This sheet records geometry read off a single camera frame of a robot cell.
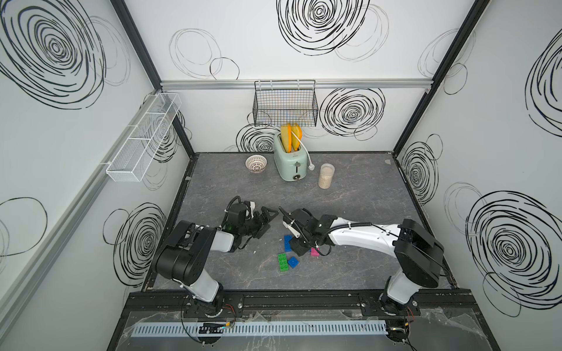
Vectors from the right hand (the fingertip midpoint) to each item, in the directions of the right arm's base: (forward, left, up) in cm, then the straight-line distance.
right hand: (295, 245), depth 84 cm
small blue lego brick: (-5, +1, -3) cm, 6 cm away
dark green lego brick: (-6, +5, -2) cm, 8 cm away
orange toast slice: (+46, 0, +19) cm, 50 cm away
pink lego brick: (-5, -6, +8) cm, 12 cm away
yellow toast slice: (+44, +5, +16) cm, 47 cm away
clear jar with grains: (+32, -14, +5) cm, 35 cm away
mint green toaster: (+34, +3, +8) cm, 35 cm away
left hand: (+10, +9, +1) cm, 14 cm away
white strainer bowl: (+43, +20, 0) cm, 47 cm away
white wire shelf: (+17, +55, +31) cm, 65 cm away
